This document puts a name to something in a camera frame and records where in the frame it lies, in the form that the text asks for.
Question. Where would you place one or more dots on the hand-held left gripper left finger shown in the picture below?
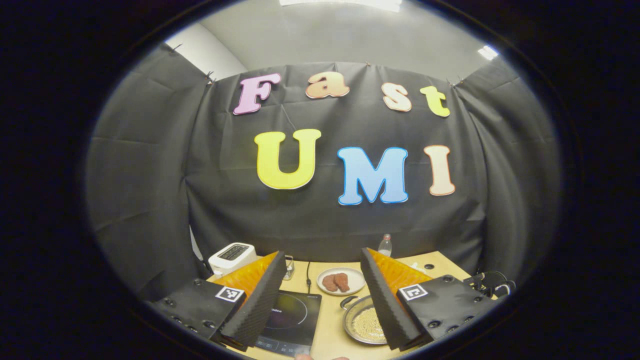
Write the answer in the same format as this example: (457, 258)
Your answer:
(255, 310)

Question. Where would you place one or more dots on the clear plastic water bottle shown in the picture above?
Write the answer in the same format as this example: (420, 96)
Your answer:
(385, 247)

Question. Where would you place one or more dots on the black induction cooktop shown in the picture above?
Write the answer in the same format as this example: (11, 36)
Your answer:
(295, 320)

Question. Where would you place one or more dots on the pile of soybeans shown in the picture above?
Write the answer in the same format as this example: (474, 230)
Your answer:
(367, 325)

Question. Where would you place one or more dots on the large ceiling light panel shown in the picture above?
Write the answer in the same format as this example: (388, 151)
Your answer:
(340, 4)

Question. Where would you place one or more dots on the red meat piece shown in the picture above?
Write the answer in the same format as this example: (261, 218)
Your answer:
(330, 283)
(342, 282)

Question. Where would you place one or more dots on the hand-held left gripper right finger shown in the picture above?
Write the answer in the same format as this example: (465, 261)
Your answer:
(387, 310)

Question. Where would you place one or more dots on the small ceiling light panel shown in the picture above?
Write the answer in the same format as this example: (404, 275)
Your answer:
(488, 52)

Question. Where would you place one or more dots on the white round plate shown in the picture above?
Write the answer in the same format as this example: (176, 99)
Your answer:
(357, 278)

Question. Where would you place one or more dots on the white toaster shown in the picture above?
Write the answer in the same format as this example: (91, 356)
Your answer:
(232, 260)

